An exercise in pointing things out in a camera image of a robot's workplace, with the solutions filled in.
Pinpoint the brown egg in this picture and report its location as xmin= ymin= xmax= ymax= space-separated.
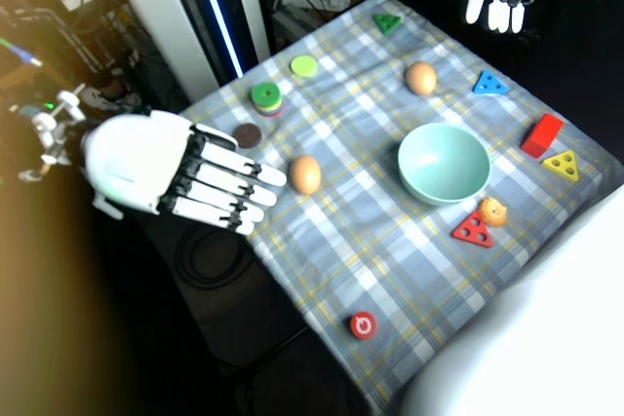
xmin=405 ymin=60 xmax=438 ymax=96
xmin=289 ymin=154 xmax=323 ymax=196

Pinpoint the mint green bowl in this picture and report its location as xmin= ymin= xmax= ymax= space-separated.
xmin=397 ymin=122 xmax=491 ymax=207

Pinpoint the brown toy cookie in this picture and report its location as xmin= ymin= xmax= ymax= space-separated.
xmin=232 ymin=122 xmax=263 ymax=149

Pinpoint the blue triangle block with holes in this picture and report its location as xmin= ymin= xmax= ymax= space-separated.
xmin=471 ymin=69 xmax=509 ymax=97

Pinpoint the green triangle block with holes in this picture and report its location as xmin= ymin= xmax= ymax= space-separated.
xmin=372 ymin=12 xmax=403 ymax=37

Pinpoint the white column with blue light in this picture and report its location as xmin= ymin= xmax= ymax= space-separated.
xmin=99 ymin=0 xmax=272 ymax=104

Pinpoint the red rectangular block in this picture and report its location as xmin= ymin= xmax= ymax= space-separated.
xmin=519 ymin=112 xmax=566 ymax=160

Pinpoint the lime green toy cookie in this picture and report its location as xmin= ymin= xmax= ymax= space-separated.
xmin=289 ymin=54 xmax=320 ymax=79

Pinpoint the yellow triangle block with holes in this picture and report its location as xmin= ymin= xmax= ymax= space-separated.
xmin=541 ymin=149 xmax=581 ymax=183

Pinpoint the blue plaid cloth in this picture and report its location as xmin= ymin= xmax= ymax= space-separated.
xmin=178 ymin=0 xmax=624 ymax=415

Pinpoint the orange lion toy biscuit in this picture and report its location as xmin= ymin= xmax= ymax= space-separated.
xmin=477 ymin=196 xmax=509 ymax=228

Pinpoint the red triangle block with holes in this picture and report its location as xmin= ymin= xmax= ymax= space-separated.
xmin=450 ymin=209 xmax=494 ymax=249

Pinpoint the red cylinder with white letter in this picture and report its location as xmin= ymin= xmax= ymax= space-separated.
xmin=347 ymin=311 xmax=378 ymax=341

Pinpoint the white rounded housing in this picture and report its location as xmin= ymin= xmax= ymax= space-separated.
xmin=399 ymin=186 xmax=624 ymax=416

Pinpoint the black coiled cable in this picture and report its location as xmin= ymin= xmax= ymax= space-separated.
xmin=175 ymin=225 xmax=257 ymax=290

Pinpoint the ring stack with green top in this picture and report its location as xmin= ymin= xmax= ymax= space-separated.
xmin=249 ymin=81 xmax=284 ymax=119

